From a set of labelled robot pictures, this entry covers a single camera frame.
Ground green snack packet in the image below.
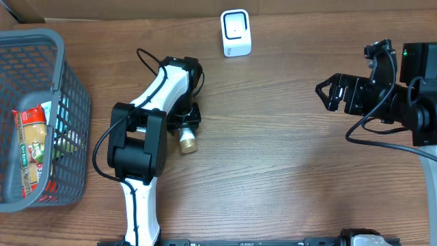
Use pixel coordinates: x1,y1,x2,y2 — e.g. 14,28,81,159
53,131,83,160

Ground red spaghetti packet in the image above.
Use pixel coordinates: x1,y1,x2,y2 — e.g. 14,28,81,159
12,105,47,197

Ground teal white packet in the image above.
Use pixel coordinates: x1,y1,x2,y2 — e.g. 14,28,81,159
41,98,70,133

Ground grey plastic basket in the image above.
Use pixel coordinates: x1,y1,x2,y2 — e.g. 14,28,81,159
1,29,91,213

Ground white tube gold cap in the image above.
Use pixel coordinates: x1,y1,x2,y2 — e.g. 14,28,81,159
179,128,197,154

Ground cardboard box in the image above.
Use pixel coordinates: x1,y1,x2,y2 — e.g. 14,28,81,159
1,0,436,23

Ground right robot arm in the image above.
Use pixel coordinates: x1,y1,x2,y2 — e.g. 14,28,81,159
315,39,436,245

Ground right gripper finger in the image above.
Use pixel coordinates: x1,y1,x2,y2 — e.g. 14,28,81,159
315,73,341,92
315,90,338,111

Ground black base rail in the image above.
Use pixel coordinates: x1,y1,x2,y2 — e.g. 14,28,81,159
97,237,402,246

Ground white barcode scanner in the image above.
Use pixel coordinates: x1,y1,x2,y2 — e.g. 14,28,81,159
220,9,252,57

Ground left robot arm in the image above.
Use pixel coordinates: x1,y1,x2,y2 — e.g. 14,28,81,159
107,57,203,245

